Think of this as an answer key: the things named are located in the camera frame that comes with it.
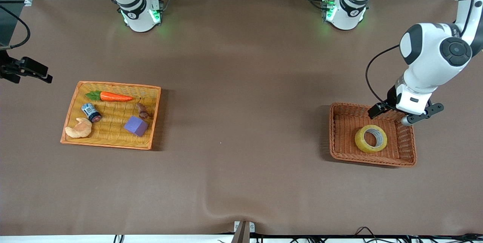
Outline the yellow tape roll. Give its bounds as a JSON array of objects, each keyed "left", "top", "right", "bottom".
[{"left": 355, "top": 125, "right": 388, "bottom": 154}]

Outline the brown wicker basket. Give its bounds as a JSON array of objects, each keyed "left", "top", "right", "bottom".
[{"left": 328, "top": 103, "right": 417, "bottom": 168}]

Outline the small blue white can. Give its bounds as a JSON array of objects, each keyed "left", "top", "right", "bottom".
[{"left": 82, "top": 103, "right": 102, "bottom": 123}]

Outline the toy croissant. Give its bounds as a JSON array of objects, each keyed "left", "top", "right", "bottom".
[{"left": 65, "top": 117, "right": 93, "bottom": 139}]

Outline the orange toy carrot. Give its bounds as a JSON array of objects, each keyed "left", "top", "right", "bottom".
[{"left": 86, "top": 91, "right": 134, "bottom": 102}]

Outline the flat orange wicker tray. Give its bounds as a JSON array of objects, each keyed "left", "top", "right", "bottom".
[{"left": 60, "top": 81, "right": 162, "bottom": 150}]

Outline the small brown toy figure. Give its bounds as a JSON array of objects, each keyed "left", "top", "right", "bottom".
[{"left": 135, "top": 102, "right": 150, "bottom": 119}]

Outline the purple cube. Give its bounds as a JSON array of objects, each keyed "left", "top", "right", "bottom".
[{"left": 124, "top": 115, "right": 149, "bottom": 137}]

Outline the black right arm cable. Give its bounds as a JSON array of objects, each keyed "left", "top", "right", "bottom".
[{"left": 0, "top": 5, "right": 31, "bottom": 49}]

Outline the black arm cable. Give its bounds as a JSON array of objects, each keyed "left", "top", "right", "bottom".
[
  {"left": 0, "top": 5, "right": 31, "bottom": 49},
  {"left": 365, "top": 0, "right": 483, "bottom": 106}
]

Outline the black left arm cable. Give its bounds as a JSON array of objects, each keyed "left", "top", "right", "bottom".
[{"left": 365, "top": 0, "right": 483, "bottom": 106}]

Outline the black cable along table edge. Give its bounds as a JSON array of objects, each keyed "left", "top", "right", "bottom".
[{"left": 257, "top": 226, "right": 483, "bottom": 243}]

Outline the metal table edge bracket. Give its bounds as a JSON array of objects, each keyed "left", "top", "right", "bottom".
[{"left": 232, "top": 220, "right": 255, "bottom": 243}]

